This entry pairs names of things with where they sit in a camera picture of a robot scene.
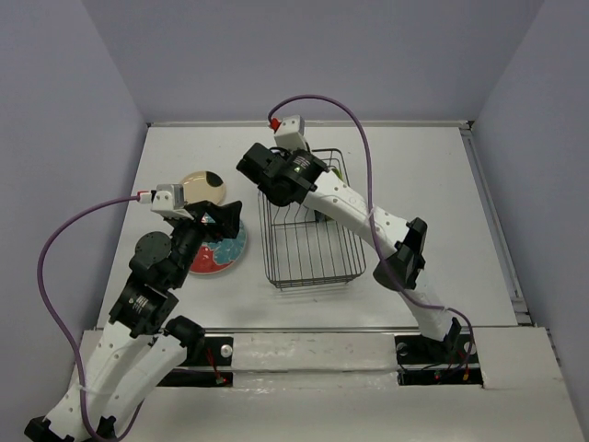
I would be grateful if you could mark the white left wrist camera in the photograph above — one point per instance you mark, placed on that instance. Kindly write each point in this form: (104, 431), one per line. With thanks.
(168, 201)

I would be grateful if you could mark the red and teal plate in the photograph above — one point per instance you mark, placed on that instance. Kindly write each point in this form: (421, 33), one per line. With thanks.
(216, 257)

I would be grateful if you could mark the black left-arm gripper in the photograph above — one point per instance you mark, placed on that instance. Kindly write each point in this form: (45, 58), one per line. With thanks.
(228, 216)

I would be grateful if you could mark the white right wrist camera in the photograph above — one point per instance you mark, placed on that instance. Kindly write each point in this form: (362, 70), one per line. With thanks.
(290, 134)

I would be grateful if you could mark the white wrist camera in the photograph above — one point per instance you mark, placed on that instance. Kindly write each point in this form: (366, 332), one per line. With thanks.
(290, 134)
(168, 201)

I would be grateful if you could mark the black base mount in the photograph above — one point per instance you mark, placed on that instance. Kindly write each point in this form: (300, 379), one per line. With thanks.
(423, 362)
(210, 367)

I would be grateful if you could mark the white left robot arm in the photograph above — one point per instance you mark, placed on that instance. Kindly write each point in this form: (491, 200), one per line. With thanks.
(141, 343)

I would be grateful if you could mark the lime green plate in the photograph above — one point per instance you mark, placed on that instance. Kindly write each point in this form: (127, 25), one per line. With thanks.
(336, 172)

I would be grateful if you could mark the grey wire dish rack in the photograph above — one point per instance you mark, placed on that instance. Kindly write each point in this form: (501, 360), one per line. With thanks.
(302, 247)

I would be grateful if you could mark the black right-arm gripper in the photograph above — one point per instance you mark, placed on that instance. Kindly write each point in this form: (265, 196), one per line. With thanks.
(284, 153)

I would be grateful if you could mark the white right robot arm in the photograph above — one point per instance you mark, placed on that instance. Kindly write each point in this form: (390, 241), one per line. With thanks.
(398, 244)

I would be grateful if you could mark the beige plate black spot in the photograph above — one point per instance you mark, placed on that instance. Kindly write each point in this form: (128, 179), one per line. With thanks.
(203, 185)

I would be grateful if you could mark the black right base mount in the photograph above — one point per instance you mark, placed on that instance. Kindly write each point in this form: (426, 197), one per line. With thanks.
(423, 362)

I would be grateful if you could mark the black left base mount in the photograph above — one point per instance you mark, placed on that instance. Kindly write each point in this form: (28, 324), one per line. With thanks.
(210, 367)

